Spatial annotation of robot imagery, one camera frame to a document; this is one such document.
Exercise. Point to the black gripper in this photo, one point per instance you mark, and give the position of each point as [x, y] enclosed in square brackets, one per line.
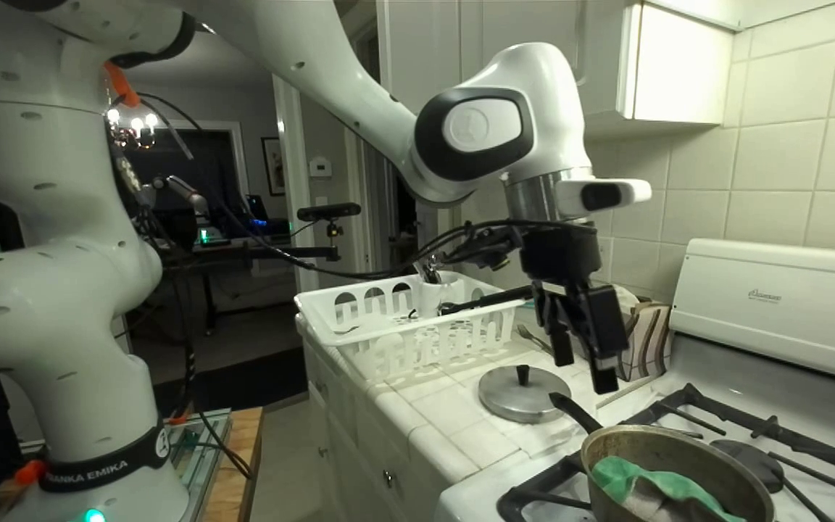
[560, 256]

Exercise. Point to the round metal pot lid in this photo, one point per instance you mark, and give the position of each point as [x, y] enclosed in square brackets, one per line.
[522, 395]

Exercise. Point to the green cloth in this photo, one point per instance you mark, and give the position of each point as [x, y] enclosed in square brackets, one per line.
[660, 482]

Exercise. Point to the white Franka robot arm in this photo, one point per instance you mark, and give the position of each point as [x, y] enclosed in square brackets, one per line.
[51, 290]

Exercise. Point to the metal table knife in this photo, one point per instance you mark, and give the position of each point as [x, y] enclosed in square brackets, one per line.
[534, 336]

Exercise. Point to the striped folded kitchen towels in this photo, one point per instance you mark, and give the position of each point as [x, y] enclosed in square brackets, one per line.
[647, 336]

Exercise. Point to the white utensil cup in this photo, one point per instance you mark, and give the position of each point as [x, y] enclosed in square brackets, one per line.
[443, 290]

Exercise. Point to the white plastic dish rack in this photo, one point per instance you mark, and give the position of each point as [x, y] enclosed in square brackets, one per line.
[391, 333]

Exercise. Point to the white gas stove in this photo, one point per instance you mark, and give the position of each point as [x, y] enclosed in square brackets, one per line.
[785, 308]

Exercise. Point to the white base cabinet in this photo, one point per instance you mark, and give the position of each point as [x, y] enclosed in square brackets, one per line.
[360, 452]

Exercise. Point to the white upper kitchen cabinet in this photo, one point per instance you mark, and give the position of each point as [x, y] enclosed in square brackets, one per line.
[669, 58]

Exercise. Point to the dark background desk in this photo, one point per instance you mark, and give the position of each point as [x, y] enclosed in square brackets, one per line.
[246, 256]

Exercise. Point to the wooden board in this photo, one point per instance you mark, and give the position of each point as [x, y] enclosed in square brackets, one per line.
[238, 465]

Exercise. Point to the orange clip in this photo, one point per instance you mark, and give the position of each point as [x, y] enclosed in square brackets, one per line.
[30, 474]

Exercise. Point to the black camera on tripod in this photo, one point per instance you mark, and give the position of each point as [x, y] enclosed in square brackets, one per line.
[330, 210]

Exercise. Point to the white wall thermostat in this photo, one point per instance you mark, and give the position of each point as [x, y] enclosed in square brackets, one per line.
[320, 165]

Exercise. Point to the framed wall picture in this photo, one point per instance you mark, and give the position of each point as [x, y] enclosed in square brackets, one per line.
[273, 163]

